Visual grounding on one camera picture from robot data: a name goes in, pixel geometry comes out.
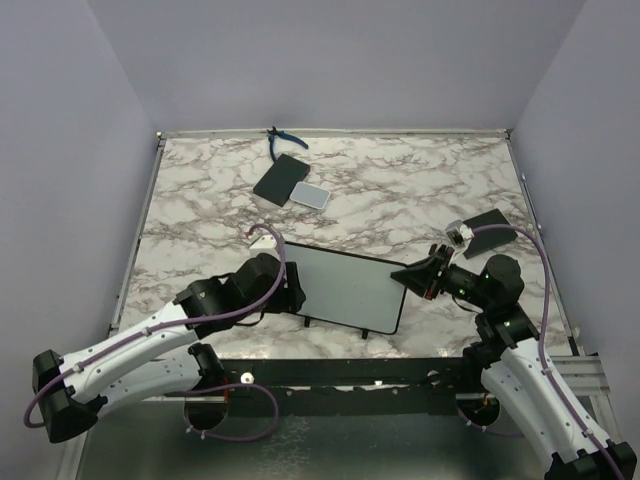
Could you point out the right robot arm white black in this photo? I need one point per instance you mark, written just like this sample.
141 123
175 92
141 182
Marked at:
509 361

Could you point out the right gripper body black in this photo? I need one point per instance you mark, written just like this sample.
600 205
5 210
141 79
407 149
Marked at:
444 254

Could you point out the small white square device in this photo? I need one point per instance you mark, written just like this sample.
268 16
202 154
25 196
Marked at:
310 196

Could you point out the black eraser block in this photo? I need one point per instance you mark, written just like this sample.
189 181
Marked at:
490 239

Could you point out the black rectangular box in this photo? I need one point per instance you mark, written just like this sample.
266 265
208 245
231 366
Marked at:
277 184

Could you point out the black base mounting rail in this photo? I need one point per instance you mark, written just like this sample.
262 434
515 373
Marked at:
378 386

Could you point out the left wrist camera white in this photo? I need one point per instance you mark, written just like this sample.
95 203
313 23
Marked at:
265 242

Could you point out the small whiteboard black frame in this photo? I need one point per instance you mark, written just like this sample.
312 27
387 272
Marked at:
347 289

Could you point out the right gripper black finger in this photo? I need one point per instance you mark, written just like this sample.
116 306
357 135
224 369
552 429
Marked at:
420 270
422 283

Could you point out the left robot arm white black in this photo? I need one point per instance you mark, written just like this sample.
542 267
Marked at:
164 354

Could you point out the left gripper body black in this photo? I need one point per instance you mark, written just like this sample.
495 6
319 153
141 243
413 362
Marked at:
287 300

